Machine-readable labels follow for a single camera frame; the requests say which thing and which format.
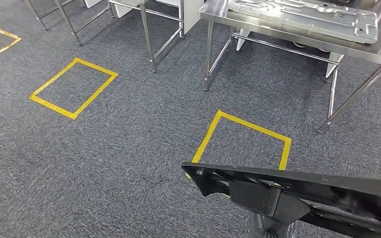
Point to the stainless steel workbench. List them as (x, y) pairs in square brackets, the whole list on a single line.
[(215, 11)]

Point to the grooved aluminium plate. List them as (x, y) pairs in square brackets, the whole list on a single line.
[(308, 19)]

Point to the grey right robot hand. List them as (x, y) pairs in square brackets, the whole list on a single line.
[(269, 230)]

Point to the stainless steel table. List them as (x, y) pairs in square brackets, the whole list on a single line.
[(68, 23), (147, 39)]

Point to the black plastic frame part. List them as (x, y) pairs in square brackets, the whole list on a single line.
[(259, 197)]

